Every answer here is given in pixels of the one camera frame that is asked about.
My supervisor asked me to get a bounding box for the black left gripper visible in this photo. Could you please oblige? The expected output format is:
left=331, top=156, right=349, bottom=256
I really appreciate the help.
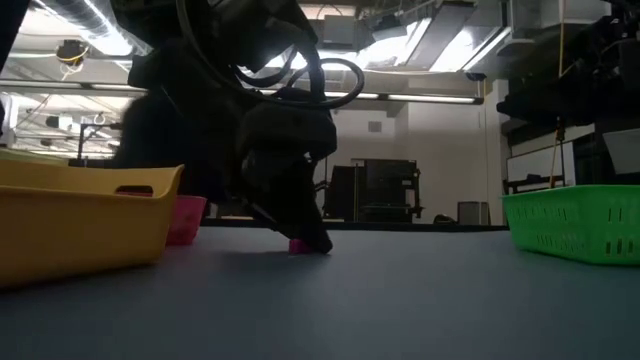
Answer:
left=115, top=39, right=334, bottom=254

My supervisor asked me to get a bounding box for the black equipment cart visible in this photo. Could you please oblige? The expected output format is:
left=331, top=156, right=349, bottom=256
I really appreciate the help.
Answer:
left=322, top=158, right=425, bottom=225

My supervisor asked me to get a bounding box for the pink round plastic bowl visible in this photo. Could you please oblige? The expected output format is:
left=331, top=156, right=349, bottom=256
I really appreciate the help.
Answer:
left=166, top=194, right=208, bottom=247

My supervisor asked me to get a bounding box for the long ceiling light bar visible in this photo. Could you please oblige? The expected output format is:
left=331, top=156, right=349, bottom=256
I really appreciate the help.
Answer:
left=0, top=79, right=485, bottom=105

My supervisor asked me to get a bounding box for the grey waste bin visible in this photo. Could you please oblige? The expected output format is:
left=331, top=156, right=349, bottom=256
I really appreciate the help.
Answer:
left=457, top=201, right=491, bottom=225

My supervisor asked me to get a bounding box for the orange rectangular plastic bin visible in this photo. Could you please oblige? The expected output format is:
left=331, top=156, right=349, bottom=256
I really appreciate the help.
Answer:
left=0, top=159, right=185, bottom=290

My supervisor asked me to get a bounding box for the yellow rectangular plastic bin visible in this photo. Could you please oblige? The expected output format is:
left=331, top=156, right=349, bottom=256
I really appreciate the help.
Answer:
left=0, top=148, right=70, bottom=167

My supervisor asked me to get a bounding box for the green slotted plastic basket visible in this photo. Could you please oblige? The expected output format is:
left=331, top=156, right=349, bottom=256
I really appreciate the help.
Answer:
left=501, top=184, right=640, bottom=266

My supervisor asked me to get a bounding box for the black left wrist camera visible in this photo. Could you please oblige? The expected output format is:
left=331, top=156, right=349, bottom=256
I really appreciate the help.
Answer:
left=238, top=88, right=339, bottom=164

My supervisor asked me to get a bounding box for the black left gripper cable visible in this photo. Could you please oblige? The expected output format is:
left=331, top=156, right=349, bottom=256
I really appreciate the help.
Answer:
left=174, top=0, right=366, bottom=111

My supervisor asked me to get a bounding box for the black frame stand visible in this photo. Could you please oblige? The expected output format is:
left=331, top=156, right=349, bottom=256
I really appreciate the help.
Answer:
left=77, top=122, right=126, bottom=161

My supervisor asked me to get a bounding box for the black ceiling-mounted camera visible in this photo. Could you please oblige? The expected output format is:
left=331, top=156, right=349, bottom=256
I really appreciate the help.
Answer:
left=54, top=39, right=90, bottom=66

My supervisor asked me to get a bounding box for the large silver ventilation duct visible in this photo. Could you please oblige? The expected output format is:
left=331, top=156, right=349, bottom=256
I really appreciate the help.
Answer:
left=37, top=0, right=151, bottom=57

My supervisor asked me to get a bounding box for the grey wall panel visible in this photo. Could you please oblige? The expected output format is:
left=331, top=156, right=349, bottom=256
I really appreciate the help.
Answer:
left=602, top=128, right=640, bottom=175

